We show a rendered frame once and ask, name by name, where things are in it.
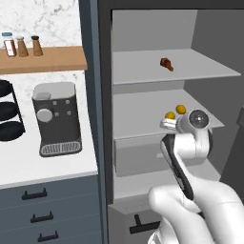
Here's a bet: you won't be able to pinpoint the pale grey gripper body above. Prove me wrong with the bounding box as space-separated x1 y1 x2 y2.
159 117 178 132

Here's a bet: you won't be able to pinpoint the yellow lemon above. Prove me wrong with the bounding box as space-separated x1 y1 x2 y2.
175 104 188 115
164 111 176 121

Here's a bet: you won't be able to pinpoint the brown chicken drumstick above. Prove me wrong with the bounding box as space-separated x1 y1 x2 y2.
159 57 175 72

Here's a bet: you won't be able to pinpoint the grey fridge shelf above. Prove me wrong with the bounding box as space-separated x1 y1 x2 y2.
112 89 225 141
112 158 222 200
112 48 242 86

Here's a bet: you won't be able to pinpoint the dark grey open fridge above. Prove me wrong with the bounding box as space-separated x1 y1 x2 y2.
78 0 244 244

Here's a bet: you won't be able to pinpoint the dark grey fridge door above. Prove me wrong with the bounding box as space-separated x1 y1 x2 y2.
220 106 244 195

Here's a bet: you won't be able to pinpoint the grey fridge bottom drawer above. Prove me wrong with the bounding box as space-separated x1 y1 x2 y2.
108 193 167 244

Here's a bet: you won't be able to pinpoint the grey coffee machine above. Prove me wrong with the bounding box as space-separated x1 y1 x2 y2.
30 81 83 158

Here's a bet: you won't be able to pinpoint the blue-grey drawer front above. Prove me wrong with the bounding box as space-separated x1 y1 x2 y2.
0 200 102 233
0 174 100 212
0 220 104 244

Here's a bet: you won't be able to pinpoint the brown shaker dark cap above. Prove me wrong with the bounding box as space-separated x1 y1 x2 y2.
30 34 45 58

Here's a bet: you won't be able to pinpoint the brown shaker pale cap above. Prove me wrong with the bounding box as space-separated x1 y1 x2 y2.
15 35 30 58

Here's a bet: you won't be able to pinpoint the blue-lidded spice jar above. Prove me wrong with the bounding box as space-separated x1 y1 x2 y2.
1 31 17 58

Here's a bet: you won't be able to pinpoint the black fridge drawer handle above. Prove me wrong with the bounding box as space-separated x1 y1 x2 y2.
129 213 162 235

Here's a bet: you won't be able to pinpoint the wooden wall shelf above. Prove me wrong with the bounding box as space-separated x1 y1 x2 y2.
0 45 89 76

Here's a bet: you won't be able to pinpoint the black wire stand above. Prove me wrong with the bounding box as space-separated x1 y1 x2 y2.
0 79 27 143

